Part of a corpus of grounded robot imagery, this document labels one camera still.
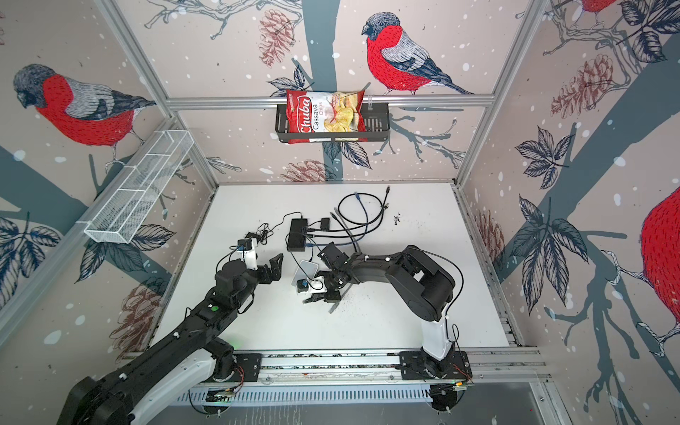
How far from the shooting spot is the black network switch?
1.00m

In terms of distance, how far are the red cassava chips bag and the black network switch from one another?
36 centimetres

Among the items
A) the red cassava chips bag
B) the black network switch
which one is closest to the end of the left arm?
the black network switch

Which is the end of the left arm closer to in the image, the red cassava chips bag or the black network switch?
the black network switch

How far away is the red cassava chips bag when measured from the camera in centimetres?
87
